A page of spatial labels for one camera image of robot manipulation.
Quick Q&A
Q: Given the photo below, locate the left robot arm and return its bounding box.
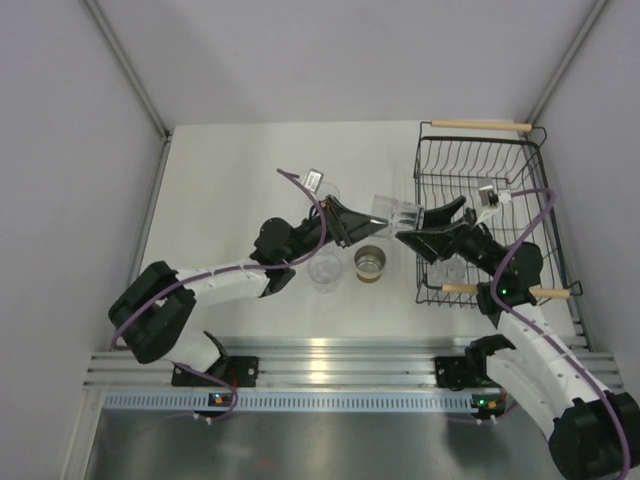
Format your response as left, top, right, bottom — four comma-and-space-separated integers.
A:
108, 195, 388, 386

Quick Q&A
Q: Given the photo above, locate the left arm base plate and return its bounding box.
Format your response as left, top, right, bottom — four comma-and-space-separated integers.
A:
171, 355, 259, 388

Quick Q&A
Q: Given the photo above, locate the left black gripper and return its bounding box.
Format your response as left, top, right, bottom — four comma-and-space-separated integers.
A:
282, 196, 388, 265

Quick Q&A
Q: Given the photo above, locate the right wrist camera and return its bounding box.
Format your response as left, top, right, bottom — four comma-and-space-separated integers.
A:
475, 177, 512, 225

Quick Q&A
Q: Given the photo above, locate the slotted grey cable duct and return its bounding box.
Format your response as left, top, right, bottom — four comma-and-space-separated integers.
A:
103, 391, 500, 414

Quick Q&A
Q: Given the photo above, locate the steel cup cork base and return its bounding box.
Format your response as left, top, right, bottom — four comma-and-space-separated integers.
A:
354, 245, 386, 284

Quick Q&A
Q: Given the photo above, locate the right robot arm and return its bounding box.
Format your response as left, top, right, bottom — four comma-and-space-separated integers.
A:
394, 196, 639, 479

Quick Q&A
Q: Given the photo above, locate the black wire dish rack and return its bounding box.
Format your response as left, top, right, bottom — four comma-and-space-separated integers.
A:
412, 118, 584, 311

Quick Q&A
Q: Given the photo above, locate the aluminium mounting rail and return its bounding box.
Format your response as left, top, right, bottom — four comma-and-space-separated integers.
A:
82, 337, 624, 391

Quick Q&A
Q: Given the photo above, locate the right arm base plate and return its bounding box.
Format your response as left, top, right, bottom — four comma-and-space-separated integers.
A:
434, 356, 497, 391

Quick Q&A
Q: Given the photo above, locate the clear plastic cup bottom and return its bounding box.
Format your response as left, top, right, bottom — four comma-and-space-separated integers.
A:
307, 253, 343, 294

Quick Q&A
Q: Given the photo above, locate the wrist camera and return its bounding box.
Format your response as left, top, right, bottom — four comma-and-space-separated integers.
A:
301, 169, 324, 194
475, 177, 512, 225

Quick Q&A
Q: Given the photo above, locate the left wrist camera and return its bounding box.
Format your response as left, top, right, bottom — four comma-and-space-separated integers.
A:
301, 169, 324, 194

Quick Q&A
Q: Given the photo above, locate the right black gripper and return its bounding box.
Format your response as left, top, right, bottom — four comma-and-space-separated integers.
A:
398, 195, 503, 281

